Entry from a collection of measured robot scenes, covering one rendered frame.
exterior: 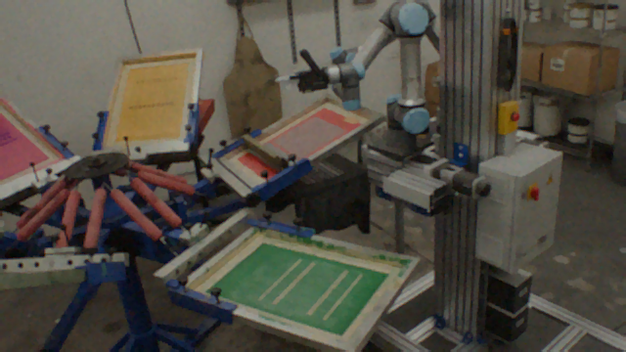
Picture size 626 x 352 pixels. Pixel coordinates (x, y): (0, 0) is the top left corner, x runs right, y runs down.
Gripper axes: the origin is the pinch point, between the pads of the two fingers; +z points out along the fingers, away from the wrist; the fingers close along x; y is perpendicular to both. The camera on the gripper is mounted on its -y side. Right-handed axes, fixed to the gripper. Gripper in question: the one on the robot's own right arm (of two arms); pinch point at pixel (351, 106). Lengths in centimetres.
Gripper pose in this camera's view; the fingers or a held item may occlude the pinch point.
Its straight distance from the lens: 316.5
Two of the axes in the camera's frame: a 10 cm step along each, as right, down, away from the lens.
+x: 8.1, -5.1, 2.9
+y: 4.9, 3.2, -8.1
